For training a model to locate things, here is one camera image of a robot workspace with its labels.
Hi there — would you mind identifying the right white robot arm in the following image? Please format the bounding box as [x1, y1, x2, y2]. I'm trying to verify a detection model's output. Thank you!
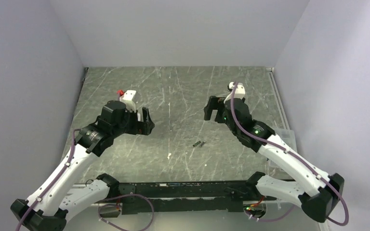
[204, 96, 349, 226]

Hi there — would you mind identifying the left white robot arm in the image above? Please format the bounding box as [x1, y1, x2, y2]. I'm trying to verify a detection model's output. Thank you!
[10, 101, 155, 231]

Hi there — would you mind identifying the clear plastic organizer box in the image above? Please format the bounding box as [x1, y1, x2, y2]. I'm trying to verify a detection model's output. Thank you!
[268, 127, 297, 169]

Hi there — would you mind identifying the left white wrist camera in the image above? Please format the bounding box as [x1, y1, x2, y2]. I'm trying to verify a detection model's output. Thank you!
[117, 90, 137, 112]

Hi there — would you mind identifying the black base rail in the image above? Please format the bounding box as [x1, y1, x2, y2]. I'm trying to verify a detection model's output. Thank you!
[86, 180, 278, 215]

